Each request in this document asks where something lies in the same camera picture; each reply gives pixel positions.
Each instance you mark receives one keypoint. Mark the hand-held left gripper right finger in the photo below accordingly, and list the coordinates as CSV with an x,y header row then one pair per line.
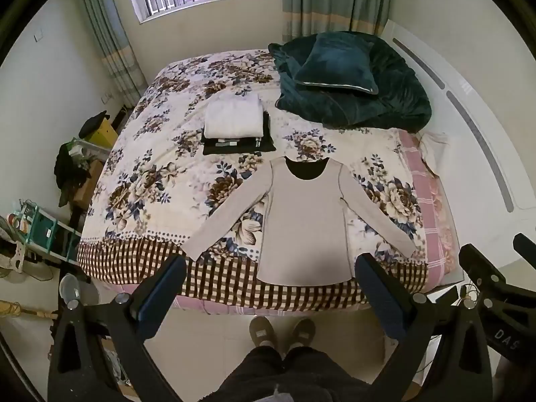
x,y
379,297

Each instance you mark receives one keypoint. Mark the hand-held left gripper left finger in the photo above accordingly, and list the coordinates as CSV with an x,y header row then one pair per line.
x,y
161,297

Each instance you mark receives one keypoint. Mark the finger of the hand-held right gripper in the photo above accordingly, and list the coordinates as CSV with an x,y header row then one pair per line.
x,y
526,247
481,270

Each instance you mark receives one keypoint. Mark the beige long-sleeve shirt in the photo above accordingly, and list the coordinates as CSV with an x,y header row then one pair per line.
x,y
301,222

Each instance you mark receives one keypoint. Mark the black folded clothes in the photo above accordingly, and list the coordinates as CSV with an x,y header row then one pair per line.
x,y
268,136

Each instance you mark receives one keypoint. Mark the grey slipper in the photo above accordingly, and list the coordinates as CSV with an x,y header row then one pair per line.
x,y
261,331
302,331

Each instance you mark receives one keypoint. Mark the person's dark trousers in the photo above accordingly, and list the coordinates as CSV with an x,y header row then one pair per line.
x,y
289,377

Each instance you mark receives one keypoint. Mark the white pillow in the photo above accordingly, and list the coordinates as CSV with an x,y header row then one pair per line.
x,y
433,150

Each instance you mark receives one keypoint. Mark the floral bedspread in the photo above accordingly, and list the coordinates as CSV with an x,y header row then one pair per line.
x,y
167,167

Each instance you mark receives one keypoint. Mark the cardboard box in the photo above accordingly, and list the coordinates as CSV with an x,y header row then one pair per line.
x,y
86,184

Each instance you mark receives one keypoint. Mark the green storage rack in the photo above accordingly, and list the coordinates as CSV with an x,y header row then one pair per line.
x,y
42,226

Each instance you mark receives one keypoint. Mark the white headboard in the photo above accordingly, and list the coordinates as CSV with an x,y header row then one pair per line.
x,y
473,104

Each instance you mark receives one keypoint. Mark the black hanging garment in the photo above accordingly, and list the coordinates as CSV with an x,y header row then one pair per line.
x,y
69,171

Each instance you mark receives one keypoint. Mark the yellow box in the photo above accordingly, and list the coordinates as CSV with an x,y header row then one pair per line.
x,y
106,134

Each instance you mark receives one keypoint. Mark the black cloth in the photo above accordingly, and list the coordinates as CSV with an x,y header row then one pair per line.
x,y
93,123

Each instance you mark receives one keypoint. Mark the dark green quilt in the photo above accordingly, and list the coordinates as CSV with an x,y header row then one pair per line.
x,y
377,106

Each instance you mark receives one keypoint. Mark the white folded garment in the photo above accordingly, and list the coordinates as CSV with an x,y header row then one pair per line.
x,y
232,113

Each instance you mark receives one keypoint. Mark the dark green pillow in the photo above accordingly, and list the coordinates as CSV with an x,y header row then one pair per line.
x,y
335,65

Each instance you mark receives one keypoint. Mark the white wall socket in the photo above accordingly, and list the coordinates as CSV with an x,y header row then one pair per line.
x,y
38,34
106,97

